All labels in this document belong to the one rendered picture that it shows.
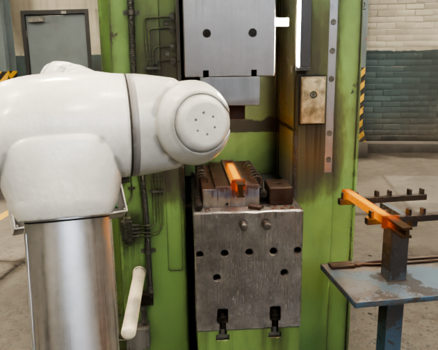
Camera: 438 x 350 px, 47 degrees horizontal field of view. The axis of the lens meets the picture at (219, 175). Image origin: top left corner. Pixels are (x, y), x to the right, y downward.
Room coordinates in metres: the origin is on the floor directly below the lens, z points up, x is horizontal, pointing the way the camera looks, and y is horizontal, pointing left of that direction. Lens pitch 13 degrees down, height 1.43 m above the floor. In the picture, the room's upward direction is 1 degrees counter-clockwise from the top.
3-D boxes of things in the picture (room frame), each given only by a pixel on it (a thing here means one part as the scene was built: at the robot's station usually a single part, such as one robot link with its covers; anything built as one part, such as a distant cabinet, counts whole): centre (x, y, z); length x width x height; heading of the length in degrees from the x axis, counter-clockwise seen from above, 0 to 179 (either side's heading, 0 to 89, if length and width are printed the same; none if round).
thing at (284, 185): (1.78, -0.22, 0.95); 0.12 x 0.08 x 0.06; 4
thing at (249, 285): (1.93, -0.08, 0.69); 0.56 x 0.38 x 0.45; 4
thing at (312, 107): (1.86, -0.35, 1.27); 0.09 x 0.02 x 0.17; 94
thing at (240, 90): (1.92, -0.03, 1.32); 0.42 x 0.20 x 0.10; 4
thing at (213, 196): (1.92, -0.03, 0.96); 0.42 x 0.20 x 0.09; 4
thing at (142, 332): (1.80, 0.33, 0.36); 0.09 x 0.07 x 0.12; 94
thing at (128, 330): (1.59, 0.30, 0.62); 0.44 x 0.05 x 0.05; 4
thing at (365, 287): (1.57, -0.58, 0.70); 0.40 x 0.30 x 0.02; 99
